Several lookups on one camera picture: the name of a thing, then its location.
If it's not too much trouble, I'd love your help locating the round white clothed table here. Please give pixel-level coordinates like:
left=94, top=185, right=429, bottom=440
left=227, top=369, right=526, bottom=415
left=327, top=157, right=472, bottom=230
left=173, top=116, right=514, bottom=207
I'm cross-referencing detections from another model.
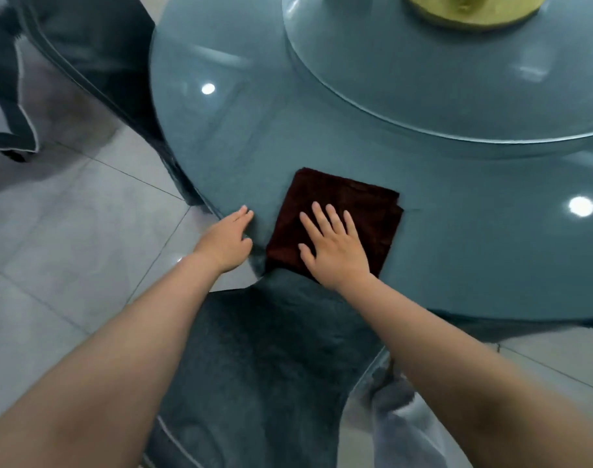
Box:
left=0, top=4, right=40, bottom=164

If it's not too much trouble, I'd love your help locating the yellow round disc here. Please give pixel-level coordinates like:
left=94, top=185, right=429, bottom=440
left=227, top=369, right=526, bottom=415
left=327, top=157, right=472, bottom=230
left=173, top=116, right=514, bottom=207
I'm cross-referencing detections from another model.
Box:
left=406, top=0, right=550, bottom=31

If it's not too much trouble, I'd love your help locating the round blue table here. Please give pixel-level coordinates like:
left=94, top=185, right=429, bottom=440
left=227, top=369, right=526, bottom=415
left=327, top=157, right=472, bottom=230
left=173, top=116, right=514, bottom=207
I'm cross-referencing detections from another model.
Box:
left=149, top=0, right=593, bottom=330

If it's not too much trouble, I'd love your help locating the person's left forearm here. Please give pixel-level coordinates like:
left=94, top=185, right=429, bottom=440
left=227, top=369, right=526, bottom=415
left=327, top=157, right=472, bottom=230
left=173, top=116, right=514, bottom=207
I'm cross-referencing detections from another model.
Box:
left=0, top=252, right=224, bottom=468

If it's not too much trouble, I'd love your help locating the dark red cloth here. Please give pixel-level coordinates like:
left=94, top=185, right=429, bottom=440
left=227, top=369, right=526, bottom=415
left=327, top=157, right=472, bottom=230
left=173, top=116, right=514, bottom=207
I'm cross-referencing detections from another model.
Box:
left=265, top=166, right=404, bottom=283

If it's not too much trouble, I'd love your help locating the person's left hand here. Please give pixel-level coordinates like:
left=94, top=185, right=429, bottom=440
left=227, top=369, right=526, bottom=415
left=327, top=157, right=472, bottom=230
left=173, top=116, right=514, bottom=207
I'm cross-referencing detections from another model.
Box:
left=193, top=205, right=255, bottom=276

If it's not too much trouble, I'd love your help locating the person's right hand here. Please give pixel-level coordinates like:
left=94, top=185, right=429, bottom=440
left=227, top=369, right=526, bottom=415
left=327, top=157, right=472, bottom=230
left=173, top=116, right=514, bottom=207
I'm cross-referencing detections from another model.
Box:
left=298, top=201, right=371, bottom=293

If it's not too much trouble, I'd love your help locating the round glass turntable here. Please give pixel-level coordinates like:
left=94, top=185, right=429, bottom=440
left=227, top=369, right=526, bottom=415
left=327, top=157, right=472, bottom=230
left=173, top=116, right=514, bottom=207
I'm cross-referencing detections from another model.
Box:
left=282, top=0, right=593, bottom=144

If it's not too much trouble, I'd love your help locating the blue covered chair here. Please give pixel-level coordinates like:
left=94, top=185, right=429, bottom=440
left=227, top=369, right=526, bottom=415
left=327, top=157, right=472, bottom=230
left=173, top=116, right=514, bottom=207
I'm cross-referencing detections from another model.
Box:
left=13, top=0, right=205, bottom=206
left=143, top=267, right=390, bottom=468

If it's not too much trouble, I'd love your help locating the person's right forearm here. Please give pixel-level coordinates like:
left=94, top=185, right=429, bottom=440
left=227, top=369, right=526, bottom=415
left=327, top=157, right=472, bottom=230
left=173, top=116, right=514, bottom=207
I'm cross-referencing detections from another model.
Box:
left=337, top=273, right=593, bottom=468

